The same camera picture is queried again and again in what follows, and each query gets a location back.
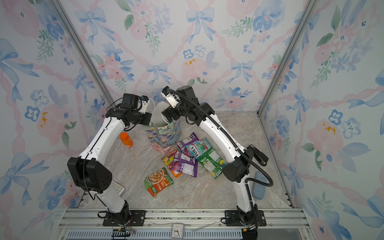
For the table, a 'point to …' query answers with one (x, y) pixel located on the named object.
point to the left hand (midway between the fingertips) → (149, 116)
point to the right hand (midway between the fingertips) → (170, 104)
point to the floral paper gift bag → (162, 133)
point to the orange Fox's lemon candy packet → (168, 158)
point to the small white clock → (177, 231)
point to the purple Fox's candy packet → (185, 164)
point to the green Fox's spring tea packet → (212, 161)
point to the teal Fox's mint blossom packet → (198, 148)
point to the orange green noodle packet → (157, 181)
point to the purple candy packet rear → (192, 138)
